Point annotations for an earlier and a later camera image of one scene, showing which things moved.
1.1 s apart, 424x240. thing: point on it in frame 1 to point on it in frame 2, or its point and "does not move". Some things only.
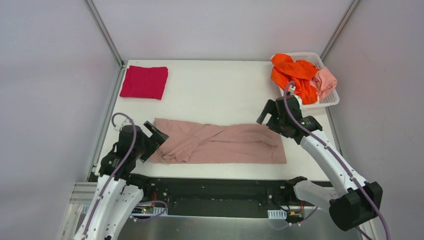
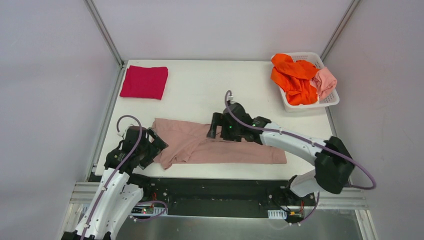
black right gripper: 274,113 to 216,124
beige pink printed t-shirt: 193,142 does not move
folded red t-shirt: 144,82 does not move
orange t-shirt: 300,72 does not move
